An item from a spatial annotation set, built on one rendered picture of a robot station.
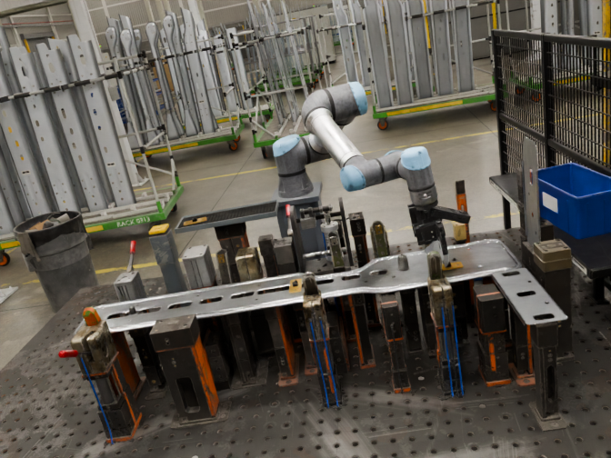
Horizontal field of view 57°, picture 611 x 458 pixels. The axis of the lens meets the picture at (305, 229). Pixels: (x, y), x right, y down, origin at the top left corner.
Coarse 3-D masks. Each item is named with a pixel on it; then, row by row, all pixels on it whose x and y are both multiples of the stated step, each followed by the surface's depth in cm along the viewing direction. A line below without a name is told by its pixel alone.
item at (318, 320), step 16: (304, 304) 154; (320, 304) 153; (320, 320) 154; (320, 336) 156; (320, 352) 159; (320, 368) 160; (320, 384) 163; (336, 384) 163; (320, 400) 168; (336, 400) 163
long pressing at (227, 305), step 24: (384, 264) 178; (408, 264) 174; (480, 264) 165; (504, 264) 163; (216, 288) 185; (240, 288) 181; (264, 288) 178; (336, 288) 169; (360, 288) 166; (384, 288) 163; (408, 288) 162; (120, 312) 182; (168, 312) 175; (192, 312) 172; (216, 312) 170; (240, 312) 168
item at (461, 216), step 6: (438, 210) 158; (444, 210) 159; (450, 210) 160; (456, 210) 162; (462, 210) 162; (438, 216) 159; (444, 216) 159; (450, 216) 159; (456, 216) 159; (462, 216) 159; (468, 216) 159; (462, 222) 159; (468, 222) 160
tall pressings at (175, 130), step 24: (120, 24) 903; (168, 24) 899; (192, 24) 873; (120, 48) 888; (192, 48) 879; (144, 72) 901; (192, 72) 889; (144, 96) 890; (168, 96) 930; (192, 96) 931; (144, 120) 946; (168, 120) 916; (192, 120) 919
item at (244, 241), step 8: (232, 224) 200; (240, 224) 200; (216, 232) 201; (224, 232) 201; (232, 232) 201; (240, 232) 201; (224, 240) 203; (232, 240) 202; (240, 240) 202; (224, 248) 204; (232, 248) 204; (232, 256) 205; (232, 264) 207; (232, 272) 207; (240, 280) 208; (248, 312) 213; (248, 320) 214
